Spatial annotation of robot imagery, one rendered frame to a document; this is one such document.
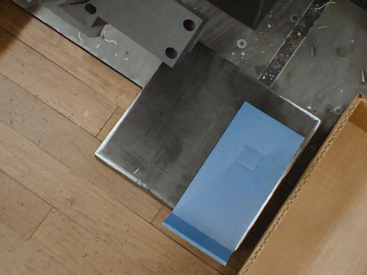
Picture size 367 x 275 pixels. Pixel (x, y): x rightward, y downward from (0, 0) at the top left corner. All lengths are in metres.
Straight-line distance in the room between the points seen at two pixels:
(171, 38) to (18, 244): 0.29
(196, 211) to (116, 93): 0.15
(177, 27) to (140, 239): 0.26
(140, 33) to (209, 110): 0.20
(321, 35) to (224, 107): 0.14
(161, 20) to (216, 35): 0.24
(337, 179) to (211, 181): 0.13
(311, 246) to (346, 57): 0.21
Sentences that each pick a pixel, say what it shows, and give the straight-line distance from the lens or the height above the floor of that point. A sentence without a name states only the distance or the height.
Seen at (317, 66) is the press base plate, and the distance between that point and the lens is 0.80.
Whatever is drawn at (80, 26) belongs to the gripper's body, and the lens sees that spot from 0.63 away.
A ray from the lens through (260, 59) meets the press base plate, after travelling 0.79.
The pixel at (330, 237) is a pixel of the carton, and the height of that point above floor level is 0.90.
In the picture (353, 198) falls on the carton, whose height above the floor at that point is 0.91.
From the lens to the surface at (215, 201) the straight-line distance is 0.72.
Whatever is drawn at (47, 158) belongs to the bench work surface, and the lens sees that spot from 0.76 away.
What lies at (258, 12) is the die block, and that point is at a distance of 0.76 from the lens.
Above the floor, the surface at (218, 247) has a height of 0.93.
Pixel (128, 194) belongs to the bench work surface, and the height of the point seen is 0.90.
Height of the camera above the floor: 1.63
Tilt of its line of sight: 75 degrees down
